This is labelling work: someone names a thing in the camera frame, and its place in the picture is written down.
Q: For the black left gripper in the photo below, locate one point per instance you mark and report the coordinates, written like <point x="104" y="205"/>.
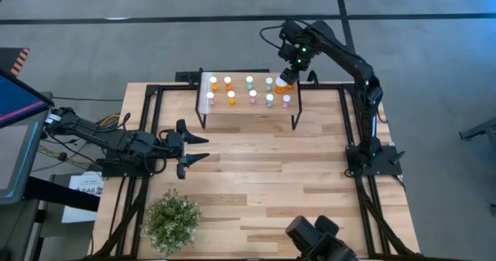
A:
<point x="170" y="146"/>

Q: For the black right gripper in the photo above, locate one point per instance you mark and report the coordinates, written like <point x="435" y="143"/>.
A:
<point x="298" y="52"/>

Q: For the pink medicine bottle white cap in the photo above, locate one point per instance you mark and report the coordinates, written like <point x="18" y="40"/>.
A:
<point x="210" y="98"/>
<point x="252" y="97"/>
<point x="286" y="101"/>

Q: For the green medicine bottle white cap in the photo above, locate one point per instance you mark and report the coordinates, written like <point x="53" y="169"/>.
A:
<point x="269" y="100"/>

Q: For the green medicine bottle white pills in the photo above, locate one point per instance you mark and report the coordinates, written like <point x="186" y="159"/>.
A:
<point x="249" y="83"/>

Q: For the orange medicine bottle white cap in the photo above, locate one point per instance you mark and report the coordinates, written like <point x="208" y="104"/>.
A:
<point x="228" y="83"/>
<point x="231" y="97"/>
<point x="213" y="83"/>

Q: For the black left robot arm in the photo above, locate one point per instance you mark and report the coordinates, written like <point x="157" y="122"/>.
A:
<point x="116" y="141"/>

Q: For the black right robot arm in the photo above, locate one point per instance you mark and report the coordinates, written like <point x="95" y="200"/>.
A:
<point x="360" y="71"/>

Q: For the black power strip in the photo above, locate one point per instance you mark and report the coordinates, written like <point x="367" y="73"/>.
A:
<point x="186" y="77"/>

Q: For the green artificial potted plant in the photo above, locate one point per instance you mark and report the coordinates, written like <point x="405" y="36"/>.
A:
<point x="170" y="222"/>

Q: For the white paper sheet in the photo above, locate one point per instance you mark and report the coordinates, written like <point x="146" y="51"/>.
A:
<point x="81" y="199"/>

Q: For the black cart leg bar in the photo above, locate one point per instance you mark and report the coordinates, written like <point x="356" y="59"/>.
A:
<point x="62" y="193"/>

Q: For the monitor with blue screen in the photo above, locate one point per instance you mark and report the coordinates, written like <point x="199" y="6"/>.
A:
<point x="15" y="98"/>

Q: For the black orange striped mat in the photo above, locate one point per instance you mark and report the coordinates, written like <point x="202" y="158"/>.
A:
<point x="11" y="59"/>

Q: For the black aluminium table frame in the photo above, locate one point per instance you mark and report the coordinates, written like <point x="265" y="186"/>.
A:
<point x="325" y="86"/>

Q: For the wooden shelf black metal frame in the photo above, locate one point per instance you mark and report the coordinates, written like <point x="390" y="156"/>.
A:
<point x="240" y="110"/>

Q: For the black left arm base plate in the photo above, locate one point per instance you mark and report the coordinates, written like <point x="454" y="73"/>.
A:
<point x="116" y="170"/>

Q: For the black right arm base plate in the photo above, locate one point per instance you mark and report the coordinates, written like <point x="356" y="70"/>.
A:
<point x="387" y="162"/>

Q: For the black camera housing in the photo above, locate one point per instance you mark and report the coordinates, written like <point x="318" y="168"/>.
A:
<point x="314" y="237"/>

